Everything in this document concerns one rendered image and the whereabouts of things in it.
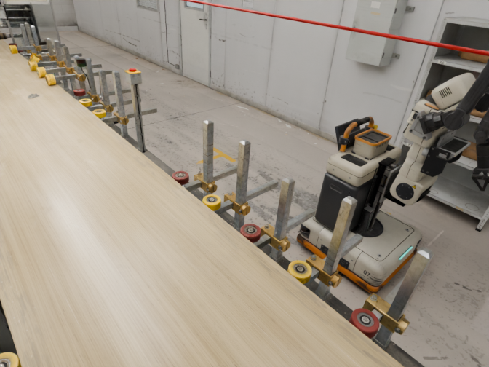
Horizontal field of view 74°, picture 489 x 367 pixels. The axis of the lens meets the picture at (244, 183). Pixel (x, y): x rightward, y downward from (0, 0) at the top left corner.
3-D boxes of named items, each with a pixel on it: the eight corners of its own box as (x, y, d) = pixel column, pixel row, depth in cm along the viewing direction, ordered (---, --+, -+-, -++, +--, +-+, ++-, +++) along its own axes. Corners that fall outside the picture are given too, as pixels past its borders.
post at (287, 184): (273, 264, 148) (288, 175, 122) (279, 269, 146) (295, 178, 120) (268, 268, 146) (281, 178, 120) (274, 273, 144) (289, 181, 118)
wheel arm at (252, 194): (273, 185, 171) (273, 178, 169) (277, 188, 169) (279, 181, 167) (205, 216, 146) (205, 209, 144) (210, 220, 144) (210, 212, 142)
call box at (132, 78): (137, 81, 198) (135, 68, 194) (142, 84, 194) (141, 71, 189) (126, 83, 194) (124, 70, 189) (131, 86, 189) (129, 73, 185)
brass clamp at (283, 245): (268, 231, 146) (269, 222, 143) (290, 247, 137) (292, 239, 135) (257, 237, 142) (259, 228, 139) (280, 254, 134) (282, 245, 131)
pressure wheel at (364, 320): (374, 341, 102) (385, 319, 95) (361, 359, 97) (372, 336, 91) (351, 324, 106) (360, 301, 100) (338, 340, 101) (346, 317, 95)
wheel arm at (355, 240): (354, 239, 142) (356, 231, 140) (361, 243, 140) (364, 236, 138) (287, 290, 117) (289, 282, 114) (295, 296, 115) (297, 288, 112)
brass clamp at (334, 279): (313, 261, 130) (315, 252, 127) (341, 282, 121) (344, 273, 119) (303, 269, 126) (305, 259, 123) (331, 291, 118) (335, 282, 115)
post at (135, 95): (143, 148, 220) (135, 81, 196) (147, 151, 217) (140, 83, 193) (137, 150, 218) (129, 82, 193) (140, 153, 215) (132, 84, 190)
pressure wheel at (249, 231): (253, 260, 127) (255, 238, 121) (235, 253, 130) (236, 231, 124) (261, 247, 133) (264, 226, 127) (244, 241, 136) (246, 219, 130)
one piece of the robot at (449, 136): (412, 169, 180) (426, 133, 169) (431, 155, 197) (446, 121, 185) (442, 181, 171) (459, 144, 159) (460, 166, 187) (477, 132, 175)
